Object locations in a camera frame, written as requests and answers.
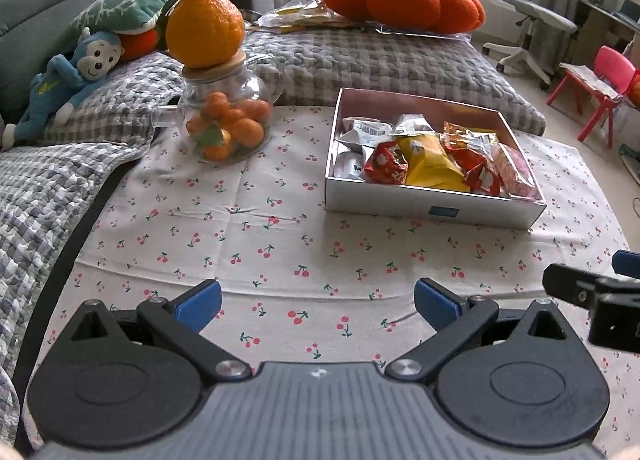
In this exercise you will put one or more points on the glass jar with wooden lid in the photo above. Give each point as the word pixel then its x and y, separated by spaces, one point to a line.
pixel 250 82

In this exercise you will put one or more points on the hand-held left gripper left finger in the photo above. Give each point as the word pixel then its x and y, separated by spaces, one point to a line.
pixel 200 302

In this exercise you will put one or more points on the large white nut packet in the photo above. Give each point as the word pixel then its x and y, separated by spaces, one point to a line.
pixel 365 129

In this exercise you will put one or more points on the blue monkey plush toy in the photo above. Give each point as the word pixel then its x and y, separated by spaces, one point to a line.
pixel 97 57

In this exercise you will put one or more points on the grey office chair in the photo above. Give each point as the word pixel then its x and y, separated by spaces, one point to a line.
pixel 525 2

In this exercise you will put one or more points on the cherry print tablecloth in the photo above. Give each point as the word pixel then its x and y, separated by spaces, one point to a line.
pixel 225 240

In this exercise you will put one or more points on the pile of small oranges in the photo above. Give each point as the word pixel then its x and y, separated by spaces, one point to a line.
pixel 245 132

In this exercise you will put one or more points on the large orange fruit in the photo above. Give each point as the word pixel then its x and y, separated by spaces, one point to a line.
pixel 205 27

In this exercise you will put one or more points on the pink translucent snack packet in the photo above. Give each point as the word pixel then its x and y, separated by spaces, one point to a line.
pixel 515 172

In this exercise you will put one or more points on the pink child chair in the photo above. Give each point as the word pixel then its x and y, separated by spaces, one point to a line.
pixel 612 64

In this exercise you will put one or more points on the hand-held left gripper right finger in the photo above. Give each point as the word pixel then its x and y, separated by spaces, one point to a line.
pixel 435 302

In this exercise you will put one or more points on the clear plastic bag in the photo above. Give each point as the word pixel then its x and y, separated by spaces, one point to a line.
pixel 295 14

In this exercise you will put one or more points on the red bag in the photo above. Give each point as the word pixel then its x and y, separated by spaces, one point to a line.
pixel 635 87

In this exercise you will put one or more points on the grey checkered cushion pad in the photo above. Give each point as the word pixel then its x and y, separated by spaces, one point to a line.
pixel 375 64

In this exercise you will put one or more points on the white orange snack packet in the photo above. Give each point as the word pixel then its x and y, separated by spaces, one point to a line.
pixel 465 139

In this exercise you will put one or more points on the wooden desk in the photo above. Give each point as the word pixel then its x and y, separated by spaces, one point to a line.
pixel 600 19

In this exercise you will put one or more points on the grey checkered blanket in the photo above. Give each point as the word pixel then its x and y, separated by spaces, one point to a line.
pixel 40 190

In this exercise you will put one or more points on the small orange plush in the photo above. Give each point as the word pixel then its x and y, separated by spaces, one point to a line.
pixel 137 42

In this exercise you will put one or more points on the grey sofa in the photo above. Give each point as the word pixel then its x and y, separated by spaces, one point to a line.
pixel 30 4

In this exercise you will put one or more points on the white cardboard box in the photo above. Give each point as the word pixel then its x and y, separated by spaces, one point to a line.
pixel 380 200

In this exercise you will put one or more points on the red white snack packet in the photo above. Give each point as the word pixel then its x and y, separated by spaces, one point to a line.
pixel 382 164

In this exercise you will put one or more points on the papers on pink chair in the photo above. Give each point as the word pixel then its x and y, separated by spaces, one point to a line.
pixel 585 77

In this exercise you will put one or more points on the yellow snack packet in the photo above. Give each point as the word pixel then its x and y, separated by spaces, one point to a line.
pixel 430 164

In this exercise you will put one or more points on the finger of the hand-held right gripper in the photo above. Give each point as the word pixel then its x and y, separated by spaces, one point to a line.
pixel 627 261
pixel 570 282

